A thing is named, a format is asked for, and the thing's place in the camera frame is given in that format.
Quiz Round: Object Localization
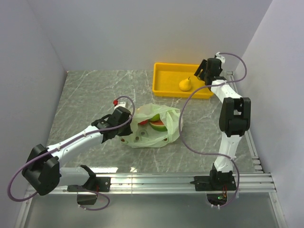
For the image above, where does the yellow pear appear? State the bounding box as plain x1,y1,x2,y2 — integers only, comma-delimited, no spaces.
179,77,192,92

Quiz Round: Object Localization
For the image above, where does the light green plastic bag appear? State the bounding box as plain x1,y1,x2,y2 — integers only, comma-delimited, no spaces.
120,104,183,148

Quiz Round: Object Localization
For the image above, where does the green apple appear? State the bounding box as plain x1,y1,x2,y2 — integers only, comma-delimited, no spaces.
149,114,160,122

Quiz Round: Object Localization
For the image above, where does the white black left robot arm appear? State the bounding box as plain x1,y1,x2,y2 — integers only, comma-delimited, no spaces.
22,102,132,196

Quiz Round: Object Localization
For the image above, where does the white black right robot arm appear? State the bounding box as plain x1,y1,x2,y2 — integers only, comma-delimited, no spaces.
194,57,251,191

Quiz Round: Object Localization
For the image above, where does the yellow plastic tray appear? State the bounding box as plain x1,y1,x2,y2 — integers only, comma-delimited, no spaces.
152,62,205,98

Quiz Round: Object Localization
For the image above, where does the watermelon slice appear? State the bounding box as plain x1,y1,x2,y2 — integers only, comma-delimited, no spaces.
149,120,167,132

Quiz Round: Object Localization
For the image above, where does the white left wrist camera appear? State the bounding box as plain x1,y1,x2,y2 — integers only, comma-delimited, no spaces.
113,99,129,109

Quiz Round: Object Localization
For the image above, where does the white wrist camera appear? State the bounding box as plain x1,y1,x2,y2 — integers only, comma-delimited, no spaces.
113,99,129,109
214,52,226,64

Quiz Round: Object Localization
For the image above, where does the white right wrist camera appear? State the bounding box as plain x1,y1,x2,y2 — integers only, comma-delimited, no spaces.
214,52,226,64

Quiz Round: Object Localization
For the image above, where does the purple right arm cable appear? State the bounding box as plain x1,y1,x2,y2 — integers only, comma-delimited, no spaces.
178,52,248,209

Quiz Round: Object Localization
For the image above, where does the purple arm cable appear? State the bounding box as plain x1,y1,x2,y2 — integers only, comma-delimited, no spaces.
178,52,248,209
7,95,135,211

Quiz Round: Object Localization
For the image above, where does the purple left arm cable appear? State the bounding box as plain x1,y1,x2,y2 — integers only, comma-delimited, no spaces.
7,95,135,211

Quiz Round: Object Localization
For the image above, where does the aluminium corner rail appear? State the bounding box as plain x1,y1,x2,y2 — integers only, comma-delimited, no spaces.
227,70,264,173

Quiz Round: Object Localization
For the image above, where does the aluminium front mounting rail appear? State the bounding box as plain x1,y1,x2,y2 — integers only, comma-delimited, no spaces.
16,173,285,228

